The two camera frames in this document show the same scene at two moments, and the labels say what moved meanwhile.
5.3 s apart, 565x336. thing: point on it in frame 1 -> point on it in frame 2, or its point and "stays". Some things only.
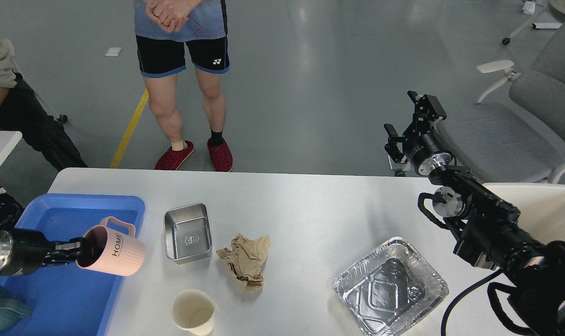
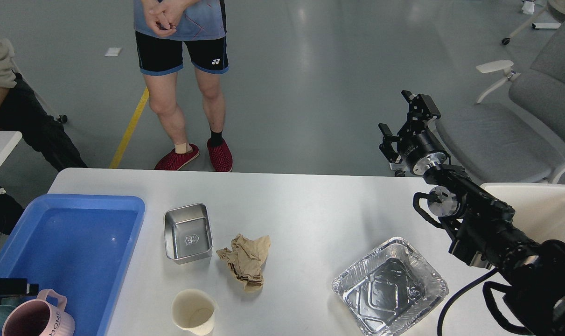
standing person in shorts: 169,34 stays
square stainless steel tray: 187,234 stays
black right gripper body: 422,147 stays
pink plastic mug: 112,247 -> 37,317
